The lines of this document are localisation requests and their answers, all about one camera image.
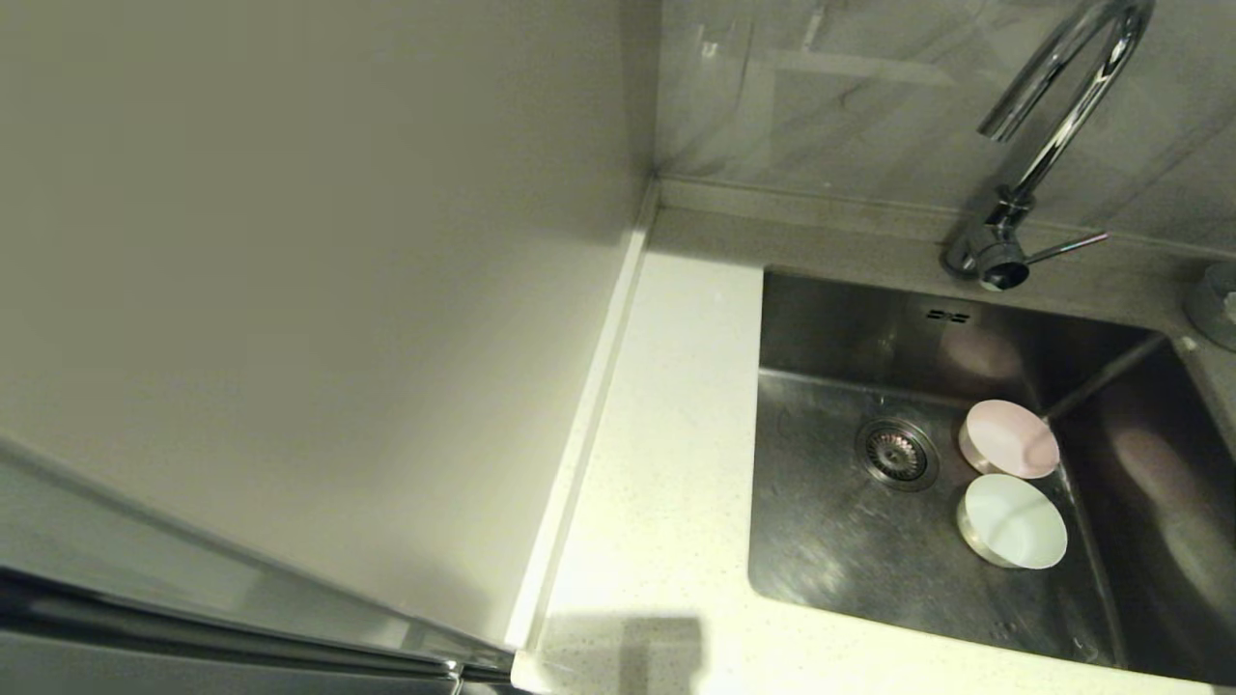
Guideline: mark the chrome gooseneck faucet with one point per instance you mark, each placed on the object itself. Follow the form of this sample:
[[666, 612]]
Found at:
[[1001, 255]]

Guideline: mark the metal sink drain strainer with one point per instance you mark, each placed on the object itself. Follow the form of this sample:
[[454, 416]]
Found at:
[[896, 454]]

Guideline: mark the stainless steel refrigerator door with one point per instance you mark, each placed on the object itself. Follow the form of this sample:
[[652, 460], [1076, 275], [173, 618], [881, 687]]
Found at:
[[97, 627]]

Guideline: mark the pink bowl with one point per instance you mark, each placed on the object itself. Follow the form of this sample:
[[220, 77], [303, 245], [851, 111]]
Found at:
[[1009, 439]]

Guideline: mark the stainless steel sink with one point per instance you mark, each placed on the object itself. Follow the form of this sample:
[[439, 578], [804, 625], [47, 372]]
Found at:
[[850, 560]]

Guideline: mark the light blue bowl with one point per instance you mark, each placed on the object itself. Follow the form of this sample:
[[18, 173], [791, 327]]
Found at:
[[1215, 309]]

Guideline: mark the white bowl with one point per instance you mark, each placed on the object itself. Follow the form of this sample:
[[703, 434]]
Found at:
[[1014, 521]]

